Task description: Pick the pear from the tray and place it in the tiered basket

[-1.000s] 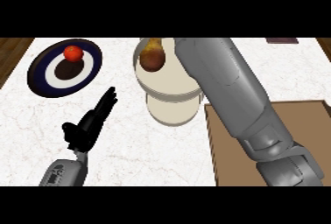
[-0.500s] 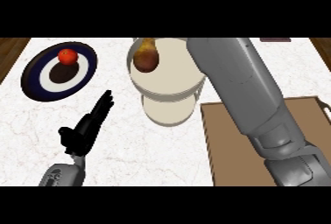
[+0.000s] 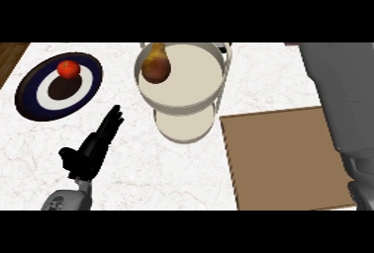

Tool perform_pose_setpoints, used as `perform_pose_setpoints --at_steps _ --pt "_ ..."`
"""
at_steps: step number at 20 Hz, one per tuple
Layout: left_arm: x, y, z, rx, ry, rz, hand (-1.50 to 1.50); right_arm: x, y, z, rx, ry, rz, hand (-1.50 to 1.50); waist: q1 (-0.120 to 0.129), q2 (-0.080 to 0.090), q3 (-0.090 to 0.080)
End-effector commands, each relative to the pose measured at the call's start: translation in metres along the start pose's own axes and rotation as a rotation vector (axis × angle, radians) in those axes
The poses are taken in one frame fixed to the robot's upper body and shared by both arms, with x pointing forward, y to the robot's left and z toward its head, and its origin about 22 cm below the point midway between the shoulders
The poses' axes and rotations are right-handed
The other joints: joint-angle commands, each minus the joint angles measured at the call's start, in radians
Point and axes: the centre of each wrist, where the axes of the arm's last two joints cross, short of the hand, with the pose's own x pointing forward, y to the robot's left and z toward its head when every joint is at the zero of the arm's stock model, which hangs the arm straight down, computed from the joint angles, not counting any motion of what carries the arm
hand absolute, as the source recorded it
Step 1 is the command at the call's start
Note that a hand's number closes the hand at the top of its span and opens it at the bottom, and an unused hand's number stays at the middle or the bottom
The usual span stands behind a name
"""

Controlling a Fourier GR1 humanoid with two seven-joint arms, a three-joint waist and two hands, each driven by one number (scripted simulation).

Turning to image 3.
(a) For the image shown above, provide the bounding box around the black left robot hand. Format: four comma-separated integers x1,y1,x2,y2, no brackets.
57,104,125,183

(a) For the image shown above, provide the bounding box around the brown pear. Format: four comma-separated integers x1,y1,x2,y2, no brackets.
140,42,173,85

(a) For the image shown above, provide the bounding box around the brown flat tray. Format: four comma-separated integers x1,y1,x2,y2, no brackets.
217,105,359,211

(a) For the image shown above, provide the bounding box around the dark blue and white plate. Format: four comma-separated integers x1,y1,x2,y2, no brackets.
13,51,105,123

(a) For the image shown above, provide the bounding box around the red tomato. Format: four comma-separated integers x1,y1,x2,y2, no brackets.
56,59,81,80

